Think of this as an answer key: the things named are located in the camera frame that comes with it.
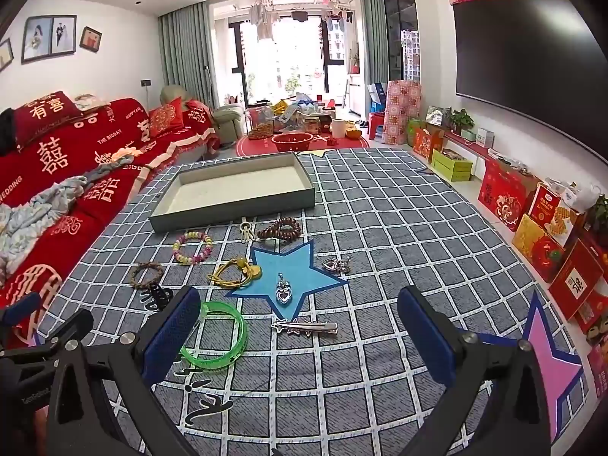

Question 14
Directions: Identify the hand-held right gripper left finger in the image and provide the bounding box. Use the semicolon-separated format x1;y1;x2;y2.
46;286;203;456

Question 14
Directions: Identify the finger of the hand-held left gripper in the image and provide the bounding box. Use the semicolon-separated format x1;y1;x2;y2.
26;310;95;359
0;291;43;338

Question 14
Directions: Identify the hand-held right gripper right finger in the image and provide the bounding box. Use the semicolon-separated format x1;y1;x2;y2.
398;286;554;456

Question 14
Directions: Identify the black claw hair clip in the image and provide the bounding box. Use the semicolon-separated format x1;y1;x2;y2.
141;285;174;312

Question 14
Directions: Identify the green translucent bangle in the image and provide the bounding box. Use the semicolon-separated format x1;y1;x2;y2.
178;300;249;374

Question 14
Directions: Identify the yellow cord bracelet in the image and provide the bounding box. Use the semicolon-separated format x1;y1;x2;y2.
207;256;265;288

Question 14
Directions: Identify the pastel bead bracelet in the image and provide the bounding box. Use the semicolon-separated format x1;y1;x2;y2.
172;230;214;265

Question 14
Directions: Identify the long silver hair clip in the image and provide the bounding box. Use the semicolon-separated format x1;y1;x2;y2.
322;255;353;276

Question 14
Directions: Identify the small silver hair clip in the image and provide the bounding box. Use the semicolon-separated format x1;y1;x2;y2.
275;273;293;305

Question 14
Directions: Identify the grey rectangular tray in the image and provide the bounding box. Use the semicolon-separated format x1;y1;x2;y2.
149;152;317;234

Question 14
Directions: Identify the light blue clothing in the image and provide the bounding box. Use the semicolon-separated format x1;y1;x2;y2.
0;176;89;286

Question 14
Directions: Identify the grey checked blanket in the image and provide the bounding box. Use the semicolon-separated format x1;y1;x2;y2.
35;147;590;456

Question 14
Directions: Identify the silver metal hair clip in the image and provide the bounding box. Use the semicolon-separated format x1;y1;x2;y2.
271;318;339;338

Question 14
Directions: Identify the yellow and red gift box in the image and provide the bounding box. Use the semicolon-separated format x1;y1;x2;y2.
511;213;566;284

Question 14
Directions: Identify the red covered sofa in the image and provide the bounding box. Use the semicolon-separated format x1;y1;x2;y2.
0;90;222;343

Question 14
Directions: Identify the red box with black mark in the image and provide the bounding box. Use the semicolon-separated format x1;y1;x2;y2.
548;239;604;322

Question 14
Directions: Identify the large red gift box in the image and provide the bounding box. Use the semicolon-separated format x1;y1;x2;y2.
477;158;543;233

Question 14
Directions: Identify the grey knotted cloth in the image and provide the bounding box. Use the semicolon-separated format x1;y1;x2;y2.
87;146;144;187

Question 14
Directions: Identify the stack of green boxes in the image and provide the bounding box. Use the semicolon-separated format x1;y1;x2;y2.
431;149;475;182

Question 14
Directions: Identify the dark cloth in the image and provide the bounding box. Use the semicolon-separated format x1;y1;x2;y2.
0;106;22;154

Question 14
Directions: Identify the red and white snack box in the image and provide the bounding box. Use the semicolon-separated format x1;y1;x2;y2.
527;182;585;248

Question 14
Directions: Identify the orange red gift bag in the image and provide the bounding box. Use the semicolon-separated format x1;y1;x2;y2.
412;128;445;163

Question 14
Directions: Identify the large red printed cushion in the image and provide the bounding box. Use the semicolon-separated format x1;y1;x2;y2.
12;90;84;148

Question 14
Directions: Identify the round red table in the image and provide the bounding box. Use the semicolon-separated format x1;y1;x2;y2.
236;125;372;158

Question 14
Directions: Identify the white plastic bag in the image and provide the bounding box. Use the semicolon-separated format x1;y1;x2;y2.
562;182;602;215

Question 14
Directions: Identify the leafy green plant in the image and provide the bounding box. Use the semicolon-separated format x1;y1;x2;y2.
586;194;608;248

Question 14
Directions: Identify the red medallion pattern cushion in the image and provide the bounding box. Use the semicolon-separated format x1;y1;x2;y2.
149;97;184;139

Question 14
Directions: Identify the printed white pillow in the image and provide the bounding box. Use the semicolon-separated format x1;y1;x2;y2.
73;93;113;111

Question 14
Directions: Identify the beige armchair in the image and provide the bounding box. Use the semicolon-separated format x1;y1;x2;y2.
159;84;246;149

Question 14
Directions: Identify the small red printed cushion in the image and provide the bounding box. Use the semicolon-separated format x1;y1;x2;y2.
185;100;215;130

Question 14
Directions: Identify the small potted plant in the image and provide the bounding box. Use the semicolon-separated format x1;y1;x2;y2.
443;108;476;136

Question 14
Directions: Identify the clear snack jar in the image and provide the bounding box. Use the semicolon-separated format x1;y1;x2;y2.
247;106;277;141

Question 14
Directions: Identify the red colander bowl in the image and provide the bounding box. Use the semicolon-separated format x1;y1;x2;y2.
271;131;315;154

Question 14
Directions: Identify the pink floral wrapped bundle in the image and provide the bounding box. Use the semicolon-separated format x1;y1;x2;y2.
382;81;423;146

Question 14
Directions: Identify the blue and white bag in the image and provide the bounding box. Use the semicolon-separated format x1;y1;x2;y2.
367;82;388;115

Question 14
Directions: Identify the pile of snack packets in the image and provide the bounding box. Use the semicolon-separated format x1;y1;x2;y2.
272;92;334;129

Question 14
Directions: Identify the wide green curtain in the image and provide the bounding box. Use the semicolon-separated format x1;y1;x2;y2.
158;1;220;111

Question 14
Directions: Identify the narrow green curtain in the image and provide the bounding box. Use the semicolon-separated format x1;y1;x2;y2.
359;0;391;87

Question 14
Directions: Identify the hanging laundry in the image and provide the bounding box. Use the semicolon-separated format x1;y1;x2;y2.
232;0;357;41

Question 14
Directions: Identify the brown braided bracelet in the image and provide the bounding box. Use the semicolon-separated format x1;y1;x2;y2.
130;262;165;291

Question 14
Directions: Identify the dark wooden bead bracelet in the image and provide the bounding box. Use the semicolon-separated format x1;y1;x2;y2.
256;217;303;243

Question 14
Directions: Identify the large double photo frame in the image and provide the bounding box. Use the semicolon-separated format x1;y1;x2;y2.
21;14;77;65

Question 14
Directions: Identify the small photo frame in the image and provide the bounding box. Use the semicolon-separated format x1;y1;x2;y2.
79;26;102;53

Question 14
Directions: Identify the white wire rack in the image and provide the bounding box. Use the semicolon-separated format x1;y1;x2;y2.
402;28;423;82

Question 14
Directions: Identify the wall television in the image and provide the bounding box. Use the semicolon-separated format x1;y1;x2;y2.
452;0;608;163

